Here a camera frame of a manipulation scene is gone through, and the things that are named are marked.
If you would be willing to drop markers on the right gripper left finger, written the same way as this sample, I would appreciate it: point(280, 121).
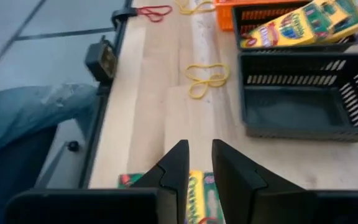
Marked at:
point(172, 180)

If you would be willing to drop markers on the orange slotted plastic basket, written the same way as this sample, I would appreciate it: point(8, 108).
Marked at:
point(224, 18)

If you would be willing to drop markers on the black slotted plastic basket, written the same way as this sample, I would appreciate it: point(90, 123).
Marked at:
point(291, 109)
point(236, 28)

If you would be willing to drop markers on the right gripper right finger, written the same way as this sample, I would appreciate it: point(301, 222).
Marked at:
point(235, 180)

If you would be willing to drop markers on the person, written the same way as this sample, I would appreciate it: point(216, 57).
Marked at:
point(26, 109)

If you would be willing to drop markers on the black metal rig frame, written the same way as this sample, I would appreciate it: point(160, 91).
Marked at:
point(99, 124)

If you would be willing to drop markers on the red rubber band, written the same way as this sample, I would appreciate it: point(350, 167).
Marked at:
point(148, 11)

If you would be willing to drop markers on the black table edge clamp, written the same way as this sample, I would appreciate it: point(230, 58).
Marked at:
point(123, 14)

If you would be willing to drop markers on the yellow rubber band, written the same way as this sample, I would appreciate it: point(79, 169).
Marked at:
point(208, 81)
point(185, 11)

